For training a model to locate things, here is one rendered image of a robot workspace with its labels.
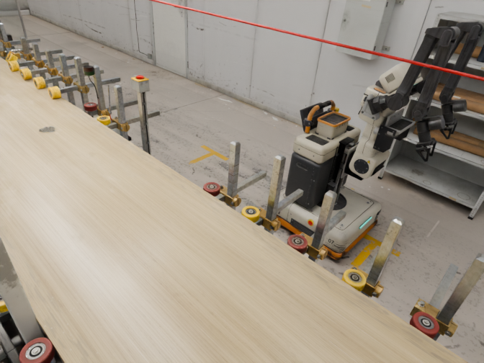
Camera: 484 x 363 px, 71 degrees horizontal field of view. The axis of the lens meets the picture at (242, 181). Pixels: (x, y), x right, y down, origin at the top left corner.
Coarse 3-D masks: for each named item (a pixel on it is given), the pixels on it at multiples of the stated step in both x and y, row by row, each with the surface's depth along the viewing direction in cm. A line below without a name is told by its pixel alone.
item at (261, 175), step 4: (260, 172) 191; (264, 172) 191; (252, 176) 187; (256, 176) 187; (260, 176) 188; (264, 176) 192; (244, 180) 183; (248, 180) 183; (252, 180) 184; (256, 180) 187; (240, 184) 179; (244, 184) 180; (248, 184) 183; (240, 188) 178; (244, 188) 181; (216, 196) 170; (220, 196) 170; (224, 196) 170; (220, 200) 169; (224, 200) 172
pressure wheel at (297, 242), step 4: (292, 236) 137; (296, 236) 137; (300, 236) 137; (288, 240) 135; (292, 240) 135; (296, 240) 134; (300, 240) 136; (304, 240) 135; (288, 244) 134; (292, 244) 133; (296, 244) 133; (300, 244) 134; (304, 244) 133; (296, 248) 132; (300, 248) 132; (304, 248) 133; (300, 252) 133; (304, 252) 134
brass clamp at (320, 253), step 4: (308, 236) 147; (308, 240) 145; (312, 240) 145; (308, 244) 143; (308, 248) 143; (312, 248) 142; (316, 248) 141; (320, 248) 141; (324, 248) 142; (308, 252) 144; (312, 252) 143; (316, 252) 141; (320, 252) 141; (324, 252) 140; (312, 256) 144; (316, 256) 142; (320, 256) 141; (324, 256) 143
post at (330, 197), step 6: (330, 192) 127; (324, 198) 128; (330, 198) 127; (324, 204) 130; (330, 204) 128; (324, 210) 131; (330, 210) 130; (324, 216) 132; (330, 216) 133; (318, 222) 135; (324, 222) 133; (318, 228) 136; (324, 228) 134; (318, 234) 137; (324, 234) 138; (318, 240) 139; (318, 246) 140; (312, 258) 145
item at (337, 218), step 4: (340, 212) 164; (344, 212) 164; (336, 216) 162; (340, 216) 162; (344, 216) 165; (332, 220) 159; (336, 220) 159; (340, 220) 162; (328, 224) 156; (332, 224) 156; (336, 224) 160; (328, 228) 154; (332, 228) 158; (312, 236) 149
